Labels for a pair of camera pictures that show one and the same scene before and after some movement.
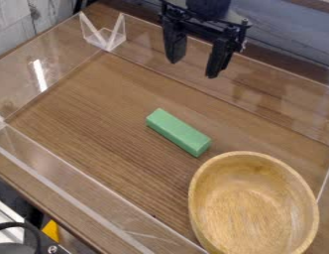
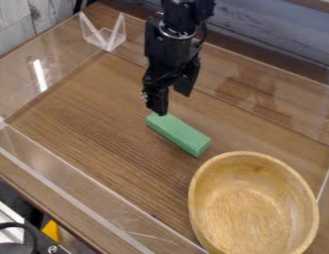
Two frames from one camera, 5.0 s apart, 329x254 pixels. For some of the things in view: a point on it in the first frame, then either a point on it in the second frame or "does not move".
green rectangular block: (178, 132) does not move
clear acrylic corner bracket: (103, 38) does not move
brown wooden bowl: (251, 205) does not move
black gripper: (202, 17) -> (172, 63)
